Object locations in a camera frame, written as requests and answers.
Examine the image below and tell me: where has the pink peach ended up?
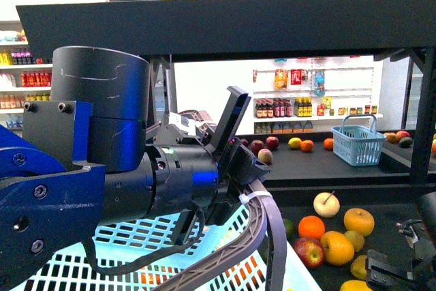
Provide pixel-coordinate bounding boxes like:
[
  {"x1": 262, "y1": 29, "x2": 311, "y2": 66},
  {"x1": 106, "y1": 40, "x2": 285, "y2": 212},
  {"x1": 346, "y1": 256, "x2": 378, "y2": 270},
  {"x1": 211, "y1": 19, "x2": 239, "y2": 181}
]
[{"x1": 258, "y1": 148, "x2": 273, "y2": 165}]

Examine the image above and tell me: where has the white left store shelving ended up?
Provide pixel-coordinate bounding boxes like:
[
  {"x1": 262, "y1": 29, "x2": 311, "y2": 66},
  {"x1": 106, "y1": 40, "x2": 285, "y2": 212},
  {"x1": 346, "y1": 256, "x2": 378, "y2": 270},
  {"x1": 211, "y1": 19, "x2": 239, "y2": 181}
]
[{"x1": 1, "y1": 21, "x2": 52, "y2": 133}]

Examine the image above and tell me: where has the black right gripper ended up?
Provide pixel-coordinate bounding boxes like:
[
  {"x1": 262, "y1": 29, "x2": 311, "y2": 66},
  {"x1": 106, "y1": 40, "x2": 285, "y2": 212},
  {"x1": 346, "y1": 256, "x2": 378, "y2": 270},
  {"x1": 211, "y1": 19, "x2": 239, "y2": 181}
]
[{"x1": 365, "y1": 219, "x2": 435, "y2": 290}]

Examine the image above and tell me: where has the orange near blue basket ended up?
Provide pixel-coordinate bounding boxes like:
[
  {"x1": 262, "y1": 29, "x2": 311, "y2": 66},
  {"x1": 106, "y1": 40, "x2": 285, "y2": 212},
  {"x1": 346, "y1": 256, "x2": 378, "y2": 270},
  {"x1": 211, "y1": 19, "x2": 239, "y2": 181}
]
[{"x1": 323, "y1": 138, "x2": 334, "y2": 151}]

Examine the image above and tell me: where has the dark plum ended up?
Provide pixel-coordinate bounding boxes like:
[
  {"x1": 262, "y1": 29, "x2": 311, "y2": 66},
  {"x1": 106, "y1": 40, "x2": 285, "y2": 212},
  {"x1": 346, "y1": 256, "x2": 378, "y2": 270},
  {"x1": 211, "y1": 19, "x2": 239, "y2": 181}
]
[{"x1": 240, "y1": 138, "x2": 249, "y2": 147}]

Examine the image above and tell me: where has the red apple lower shelf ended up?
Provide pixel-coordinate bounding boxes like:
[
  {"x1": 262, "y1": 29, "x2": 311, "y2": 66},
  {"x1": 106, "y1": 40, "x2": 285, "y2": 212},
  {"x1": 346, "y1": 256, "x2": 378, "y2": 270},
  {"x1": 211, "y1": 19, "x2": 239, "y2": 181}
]
[{"x1": 293, "y1": 236, "x2": 325, "y2": 269}]

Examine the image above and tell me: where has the white store shelving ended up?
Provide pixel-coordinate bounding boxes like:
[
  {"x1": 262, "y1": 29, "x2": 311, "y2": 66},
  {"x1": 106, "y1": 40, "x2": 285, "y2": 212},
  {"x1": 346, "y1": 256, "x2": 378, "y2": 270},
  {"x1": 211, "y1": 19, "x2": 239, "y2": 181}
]
[
  {"x1": 249, "y1": 55, "x2": 382, "y2": 134},
  {"x1": 1, "y1": 21, "x2": 52, "y2": 133}
]

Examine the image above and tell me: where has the orange on lower shelf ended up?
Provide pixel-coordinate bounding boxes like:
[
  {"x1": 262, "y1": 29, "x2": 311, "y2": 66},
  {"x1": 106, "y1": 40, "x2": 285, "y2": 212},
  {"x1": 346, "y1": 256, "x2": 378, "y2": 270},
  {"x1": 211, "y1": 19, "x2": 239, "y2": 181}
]
[{"x1": 298, "y1": 215, "x2": 326, "y2": 240}]

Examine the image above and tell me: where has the white back store shelving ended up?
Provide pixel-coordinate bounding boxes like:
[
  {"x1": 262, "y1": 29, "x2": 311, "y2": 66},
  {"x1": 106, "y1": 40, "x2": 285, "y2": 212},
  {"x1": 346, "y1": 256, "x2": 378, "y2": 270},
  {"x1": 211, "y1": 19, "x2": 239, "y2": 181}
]
[{"x1": 249, "y1": 55, "x2": 382, "y2": 134}]

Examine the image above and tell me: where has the yellow pear fruit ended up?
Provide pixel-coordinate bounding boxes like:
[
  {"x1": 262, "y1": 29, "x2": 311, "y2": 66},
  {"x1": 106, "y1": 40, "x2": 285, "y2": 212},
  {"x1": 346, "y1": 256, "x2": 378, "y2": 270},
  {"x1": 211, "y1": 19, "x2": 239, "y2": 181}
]
[{"x1": 343, "y1": 208, "x2": 375, "y2": 237}]

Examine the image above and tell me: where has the teal plastic basket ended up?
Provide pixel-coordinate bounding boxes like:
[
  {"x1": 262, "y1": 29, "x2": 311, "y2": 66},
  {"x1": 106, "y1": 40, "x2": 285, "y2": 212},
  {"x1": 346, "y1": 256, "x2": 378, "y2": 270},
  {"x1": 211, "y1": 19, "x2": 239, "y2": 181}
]
[{"x1": 10, "y1": 202, "x2": 323, "y2": 291}]

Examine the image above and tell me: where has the yellow orange apple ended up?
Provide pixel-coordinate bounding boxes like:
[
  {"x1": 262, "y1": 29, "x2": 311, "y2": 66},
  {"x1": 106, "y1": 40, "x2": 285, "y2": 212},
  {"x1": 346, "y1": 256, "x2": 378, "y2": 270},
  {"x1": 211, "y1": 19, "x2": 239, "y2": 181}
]
[{"x1": 321, "y1": 231, "x2": 355, "y2": 266}]

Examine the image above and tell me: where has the light blue basket on shelf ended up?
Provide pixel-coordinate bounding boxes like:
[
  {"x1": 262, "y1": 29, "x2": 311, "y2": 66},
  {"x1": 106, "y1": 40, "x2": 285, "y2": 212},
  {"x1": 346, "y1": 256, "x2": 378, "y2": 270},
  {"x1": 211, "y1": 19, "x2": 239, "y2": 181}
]
[{"x1": 331, "y1": 114, "x2": 386, "y2": 167}]

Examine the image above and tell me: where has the red apple right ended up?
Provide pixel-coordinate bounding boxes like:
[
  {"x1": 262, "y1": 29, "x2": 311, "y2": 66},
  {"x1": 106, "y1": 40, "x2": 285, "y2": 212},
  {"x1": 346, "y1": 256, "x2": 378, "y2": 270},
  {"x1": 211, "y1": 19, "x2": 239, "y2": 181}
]
[{"x1": 265, "y1": 136, "x2": 280, "y2": 151}]

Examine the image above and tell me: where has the yellow lemon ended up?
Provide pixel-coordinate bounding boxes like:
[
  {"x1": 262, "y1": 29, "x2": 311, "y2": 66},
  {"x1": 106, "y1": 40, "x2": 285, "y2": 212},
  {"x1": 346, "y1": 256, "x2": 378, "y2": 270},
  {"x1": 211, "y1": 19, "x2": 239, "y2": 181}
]
[
  {"x1": 288, "y1": 137, "x2": 302, "y2": 149},
  {"x1": 339, "y1": 279, "x2": 372, "y2": 291}
]

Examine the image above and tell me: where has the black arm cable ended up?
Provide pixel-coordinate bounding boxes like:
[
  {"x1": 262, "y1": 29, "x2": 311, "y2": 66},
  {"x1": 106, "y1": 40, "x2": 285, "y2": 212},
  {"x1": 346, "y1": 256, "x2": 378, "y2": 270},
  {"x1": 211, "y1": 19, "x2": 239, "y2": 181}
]
[{"x1": 82, "y1": 202, "x2": 206, "y2": 277}]

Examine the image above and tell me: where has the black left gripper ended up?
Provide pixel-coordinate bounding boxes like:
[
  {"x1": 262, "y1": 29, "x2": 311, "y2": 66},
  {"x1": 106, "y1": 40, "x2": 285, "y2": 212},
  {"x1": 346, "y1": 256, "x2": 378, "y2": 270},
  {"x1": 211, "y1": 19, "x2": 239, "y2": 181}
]
[{"x1": 145, "y1": 123, "x2": 271, "y2": 291}]

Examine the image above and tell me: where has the pale yellow pear apple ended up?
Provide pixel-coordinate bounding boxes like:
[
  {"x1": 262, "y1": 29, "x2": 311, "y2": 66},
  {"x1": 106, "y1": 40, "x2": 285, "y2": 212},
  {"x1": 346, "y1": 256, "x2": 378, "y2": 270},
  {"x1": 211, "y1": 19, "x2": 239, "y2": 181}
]
[{"x1": 313, "y1": 191, "x2": 341, "y2": 218}]

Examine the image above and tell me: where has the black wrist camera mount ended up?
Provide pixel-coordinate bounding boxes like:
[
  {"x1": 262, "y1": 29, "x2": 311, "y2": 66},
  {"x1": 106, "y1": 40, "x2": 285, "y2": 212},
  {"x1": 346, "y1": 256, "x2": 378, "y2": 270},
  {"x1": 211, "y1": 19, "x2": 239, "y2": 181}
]
[{"x1": 208, "y1": 86, "x2": 251, "y2": 156}]

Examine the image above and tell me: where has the red apple left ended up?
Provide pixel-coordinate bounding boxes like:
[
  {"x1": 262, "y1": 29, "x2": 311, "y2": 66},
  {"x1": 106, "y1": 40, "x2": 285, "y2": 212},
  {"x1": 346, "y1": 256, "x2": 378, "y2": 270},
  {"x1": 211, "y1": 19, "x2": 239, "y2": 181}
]
[{"x1": 250, "y1": 140, "x2": 265, "y2": 156}]

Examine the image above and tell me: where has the red apple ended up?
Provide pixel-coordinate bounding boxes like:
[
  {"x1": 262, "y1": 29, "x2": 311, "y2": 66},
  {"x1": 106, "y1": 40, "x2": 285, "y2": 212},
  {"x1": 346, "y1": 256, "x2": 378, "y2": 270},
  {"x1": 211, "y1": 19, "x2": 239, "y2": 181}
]
[
  {"x1": 250, "y1": 140, "x2": 265, "y2": 156},
  {"x1": 265, "y1": 136, "x2": 280, "y2": 151}
]

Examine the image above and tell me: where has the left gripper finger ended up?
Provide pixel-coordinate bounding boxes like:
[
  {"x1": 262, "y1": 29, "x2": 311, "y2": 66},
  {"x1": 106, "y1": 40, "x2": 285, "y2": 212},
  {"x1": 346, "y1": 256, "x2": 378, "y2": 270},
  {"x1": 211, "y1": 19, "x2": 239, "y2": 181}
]
[{"x1": 251, "y1": 180, "x2": 287, "y2": 290}]

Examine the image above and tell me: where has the orange beside lemon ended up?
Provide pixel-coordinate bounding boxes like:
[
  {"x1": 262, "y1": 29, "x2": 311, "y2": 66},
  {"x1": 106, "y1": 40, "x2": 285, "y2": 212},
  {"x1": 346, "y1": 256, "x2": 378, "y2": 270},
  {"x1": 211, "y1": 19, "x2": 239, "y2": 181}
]
[{"x1": 300, "y1": 140, "x2": 315, "y2": 153}]

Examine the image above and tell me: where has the yellow lemon on shelf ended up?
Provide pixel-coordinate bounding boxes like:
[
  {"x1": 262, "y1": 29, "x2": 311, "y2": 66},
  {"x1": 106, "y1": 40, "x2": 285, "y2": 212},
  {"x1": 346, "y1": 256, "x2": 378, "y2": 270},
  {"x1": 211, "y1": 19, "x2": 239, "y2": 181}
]
[{"x1": 288, "y1": 137, "x2": 302, "y2": 149}]

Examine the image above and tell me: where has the black metal display shelf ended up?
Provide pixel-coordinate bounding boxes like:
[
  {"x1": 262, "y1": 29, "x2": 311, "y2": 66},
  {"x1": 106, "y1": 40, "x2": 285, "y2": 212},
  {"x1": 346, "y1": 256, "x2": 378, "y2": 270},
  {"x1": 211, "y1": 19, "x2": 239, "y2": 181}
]
[{"x1": 16, "y1": 0, "x2": 435, "y2": 204}]

